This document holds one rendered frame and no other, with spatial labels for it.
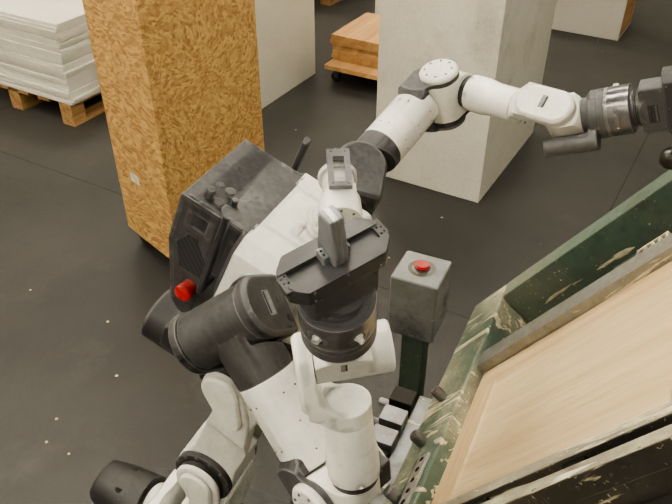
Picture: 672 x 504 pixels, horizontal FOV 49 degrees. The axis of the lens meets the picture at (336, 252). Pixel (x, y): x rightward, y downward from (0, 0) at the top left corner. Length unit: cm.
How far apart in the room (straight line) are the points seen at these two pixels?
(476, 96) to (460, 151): 224
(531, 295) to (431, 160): 213
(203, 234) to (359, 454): 44
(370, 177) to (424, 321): 58
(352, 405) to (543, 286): 87
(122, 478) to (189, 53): 154
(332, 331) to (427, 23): 285
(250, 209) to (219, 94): 185
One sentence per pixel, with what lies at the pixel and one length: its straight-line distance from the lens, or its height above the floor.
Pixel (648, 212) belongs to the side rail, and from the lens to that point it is 158.
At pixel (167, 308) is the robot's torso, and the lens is 148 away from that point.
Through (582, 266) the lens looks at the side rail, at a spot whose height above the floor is 105.
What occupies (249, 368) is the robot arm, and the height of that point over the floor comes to 129.
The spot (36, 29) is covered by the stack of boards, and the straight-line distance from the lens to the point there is 460.
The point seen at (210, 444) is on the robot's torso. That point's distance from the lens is 167.
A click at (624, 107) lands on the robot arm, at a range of 136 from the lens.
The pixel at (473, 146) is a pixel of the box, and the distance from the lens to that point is 366.
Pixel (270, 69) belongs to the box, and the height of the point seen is 22.
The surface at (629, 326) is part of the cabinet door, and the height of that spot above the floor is 122.
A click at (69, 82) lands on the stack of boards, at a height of 28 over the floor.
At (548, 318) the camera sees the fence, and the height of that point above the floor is 107.
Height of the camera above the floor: 202
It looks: 37 degrees down
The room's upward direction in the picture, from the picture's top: straight up
